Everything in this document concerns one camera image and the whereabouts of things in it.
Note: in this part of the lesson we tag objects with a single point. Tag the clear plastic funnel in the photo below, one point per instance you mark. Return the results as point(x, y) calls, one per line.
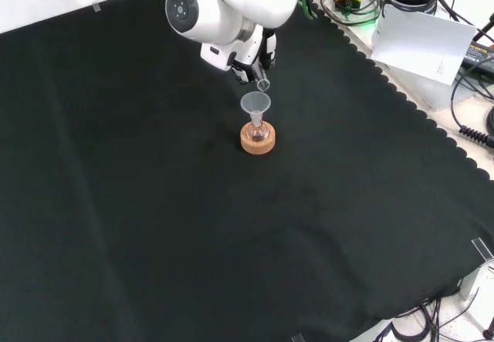
point(256, 102)

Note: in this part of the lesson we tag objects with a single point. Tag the glass round-bottom flask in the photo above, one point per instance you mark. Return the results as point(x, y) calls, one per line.
point(258, 131)

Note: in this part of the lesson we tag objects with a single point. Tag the black cloth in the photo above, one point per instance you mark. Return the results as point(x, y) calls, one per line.
point(193, 222)

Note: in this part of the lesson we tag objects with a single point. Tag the clear tape strip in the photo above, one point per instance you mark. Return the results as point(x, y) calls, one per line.
point(298, 338)
point(97, 7)
point(483, 247)

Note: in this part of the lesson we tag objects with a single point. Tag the pale board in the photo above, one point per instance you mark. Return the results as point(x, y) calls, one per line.
point(420, 43)

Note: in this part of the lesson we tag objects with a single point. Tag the black power adapter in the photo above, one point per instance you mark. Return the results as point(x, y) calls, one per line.
point(478, 58)

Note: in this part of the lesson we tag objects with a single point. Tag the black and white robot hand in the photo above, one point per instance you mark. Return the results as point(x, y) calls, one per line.
point(247, 52)

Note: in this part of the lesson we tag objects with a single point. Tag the clear graduated cylinder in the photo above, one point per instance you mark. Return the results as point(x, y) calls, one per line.
point(263, 83)

